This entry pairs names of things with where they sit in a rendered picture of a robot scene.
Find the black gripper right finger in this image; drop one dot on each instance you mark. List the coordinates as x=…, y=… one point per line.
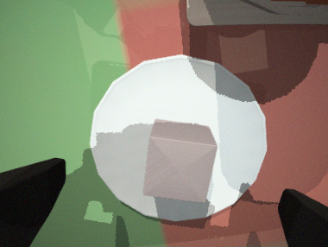
x=304, y=220

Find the pale pinkish-grey cube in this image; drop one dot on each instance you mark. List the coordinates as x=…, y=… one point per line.
x=180, y=160

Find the white round dish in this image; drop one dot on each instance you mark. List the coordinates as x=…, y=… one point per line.
x=190, y=90

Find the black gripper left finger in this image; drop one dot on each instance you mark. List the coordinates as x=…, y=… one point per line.
x=27, y=196

